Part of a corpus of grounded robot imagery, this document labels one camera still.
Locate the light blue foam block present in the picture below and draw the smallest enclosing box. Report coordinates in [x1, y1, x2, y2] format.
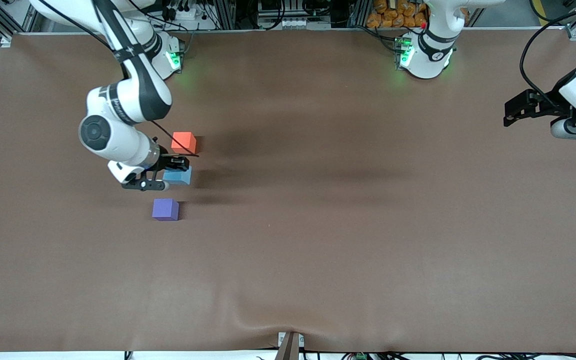
[163, 167, 193, 186]

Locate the orange foam block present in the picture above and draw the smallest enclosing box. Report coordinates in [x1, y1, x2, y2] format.
[171, 131, 197, 156]

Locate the purple foam block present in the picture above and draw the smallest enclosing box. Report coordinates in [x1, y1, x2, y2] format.
[151, 198, 180, 222]

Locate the white terminal block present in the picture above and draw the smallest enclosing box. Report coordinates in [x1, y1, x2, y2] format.
[279, 17, 332, 30]

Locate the brown table mat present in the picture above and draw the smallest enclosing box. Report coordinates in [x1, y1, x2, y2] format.
[0, 30, 576, 354]

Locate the white power strip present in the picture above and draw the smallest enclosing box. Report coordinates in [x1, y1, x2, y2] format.
[164, 4, 200, 22]

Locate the aluminium profile upright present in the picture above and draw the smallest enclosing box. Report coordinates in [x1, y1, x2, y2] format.
[348, 0, 369, 28]
[213, 0, 237, 30]

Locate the pile of orange objects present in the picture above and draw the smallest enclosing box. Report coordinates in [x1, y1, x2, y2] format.
[366, 0, 430, 29]

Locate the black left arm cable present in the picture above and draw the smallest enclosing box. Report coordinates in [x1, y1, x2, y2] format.
[519, 10, 576, 112]

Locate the brown camera mount post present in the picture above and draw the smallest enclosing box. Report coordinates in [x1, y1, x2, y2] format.
[274, 331, 305, 360]

